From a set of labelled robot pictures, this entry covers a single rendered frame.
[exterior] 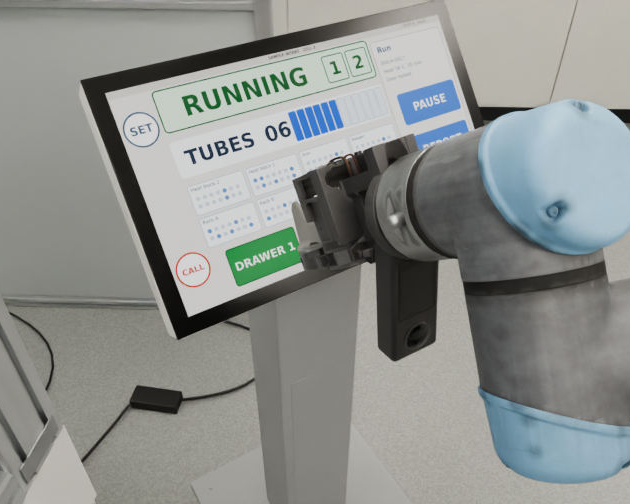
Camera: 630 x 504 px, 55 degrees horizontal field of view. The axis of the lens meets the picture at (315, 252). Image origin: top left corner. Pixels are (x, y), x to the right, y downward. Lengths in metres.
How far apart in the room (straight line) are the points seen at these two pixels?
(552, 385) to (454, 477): 1.42
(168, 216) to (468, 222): 0.46
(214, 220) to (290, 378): 0.43
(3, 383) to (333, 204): 0.32
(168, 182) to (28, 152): 1.18
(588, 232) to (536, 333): 0.06
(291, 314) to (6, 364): 0.49
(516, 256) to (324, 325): 0.73
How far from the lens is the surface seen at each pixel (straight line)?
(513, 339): 0.33
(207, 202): 0.73
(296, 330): 1.00
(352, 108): 0.83
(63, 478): 0.73
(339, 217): 0.47
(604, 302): 0.34
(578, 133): 0.31
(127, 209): 0.72
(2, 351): 0.59
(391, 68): 0.87
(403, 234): 0.39
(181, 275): 0.72
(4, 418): 0.61
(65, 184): 1.91
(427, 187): 0.36
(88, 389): 1.98
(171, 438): 1.81
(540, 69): 3.10
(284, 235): 0.76
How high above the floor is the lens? 1.49
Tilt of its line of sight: 41 degrees down
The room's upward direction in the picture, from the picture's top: straight up
